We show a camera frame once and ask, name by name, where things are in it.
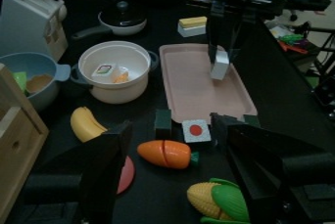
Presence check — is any yellow egg sushi piece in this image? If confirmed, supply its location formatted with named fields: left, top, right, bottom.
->
left=177, top=16, right=209, bottom=38

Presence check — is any black saucepan lid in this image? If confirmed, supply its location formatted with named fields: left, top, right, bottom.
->
left=99, top=0, right=147, bottom=27

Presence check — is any orange plastic toy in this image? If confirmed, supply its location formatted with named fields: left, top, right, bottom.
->
left=276, top=40, right=308, bottom=56

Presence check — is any dark green sushi roll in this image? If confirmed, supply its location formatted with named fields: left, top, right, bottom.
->
left=243, top=113, right=261, bottom=128
left=153, top=108, right=174, bottom=140

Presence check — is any green plastic toy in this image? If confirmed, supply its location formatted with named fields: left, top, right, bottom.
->
left=279, top=33, right=308, bottom=47

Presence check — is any yellow toy corn green husk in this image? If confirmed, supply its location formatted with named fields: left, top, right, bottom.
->
left=186, top=177, right=252, bottom=224

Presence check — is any brown toy food piece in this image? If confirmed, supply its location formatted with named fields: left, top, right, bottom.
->
left=26, top=73, right=55, bottom=95

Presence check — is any light blue bowl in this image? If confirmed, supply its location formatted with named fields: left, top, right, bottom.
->
left=0, top=52, right=72, bottom=113

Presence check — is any orange toy carrot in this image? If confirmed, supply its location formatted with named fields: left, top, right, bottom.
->
left=137, top=139, right=201, bottom=170

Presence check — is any white sushi roll green filling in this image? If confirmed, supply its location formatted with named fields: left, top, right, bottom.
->
left=90, top=63, right=118, bottom=79

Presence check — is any wooden box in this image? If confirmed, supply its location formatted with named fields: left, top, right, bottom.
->
left=0, top=64, right=51, bottom=224

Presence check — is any small white saucepan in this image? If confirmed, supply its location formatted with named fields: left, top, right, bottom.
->
left=71, top=10, right=147, bottom=41

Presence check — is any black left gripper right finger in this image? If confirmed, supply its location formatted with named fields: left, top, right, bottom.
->
left=209, top=112, right=335, bottom=224

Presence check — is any white toy knife block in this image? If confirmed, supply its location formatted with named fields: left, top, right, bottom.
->
left=0, top=0, right=70, bottom=63

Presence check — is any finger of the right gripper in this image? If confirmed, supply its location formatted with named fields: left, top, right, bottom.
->
left=205, top=4, right=232, bottom=81
left=229, top=7, right=247, bottom=65

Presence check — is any orange salmon sushi piece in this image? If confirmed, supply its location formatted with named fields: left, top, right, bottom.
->
left=111, top=67, right=131, bottom=84

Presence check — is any pink tray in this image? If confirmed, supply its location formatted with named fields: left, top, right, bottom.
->
left=158, top=43, right=259, bottom=124

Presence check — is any white toy pot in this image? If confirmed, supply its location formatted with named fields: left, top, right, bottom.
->
left=70, top=40, right=161, bottom=106

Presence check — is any red toy disc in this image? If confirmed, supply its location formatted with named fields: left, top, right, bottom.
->
left=115, top=155, right=137, bottom=196

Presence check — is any green toy food piece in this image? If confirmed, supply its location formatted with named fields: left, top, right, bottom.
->
left=12, top=70, right=28, bottom=94

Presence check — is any yellow toy banana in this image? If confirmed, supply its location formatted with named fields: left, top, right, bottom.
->
left=70, top=106, right=109, bottom=144

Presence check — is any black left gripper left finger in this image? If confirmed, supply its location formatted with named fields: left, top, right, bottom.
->
left=9, top=120, right=135, bottom=224

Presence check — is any white sushi roll red centre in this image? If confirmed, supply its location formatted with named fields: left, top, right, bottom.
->
left=181, top=118, right=213, bottom=144

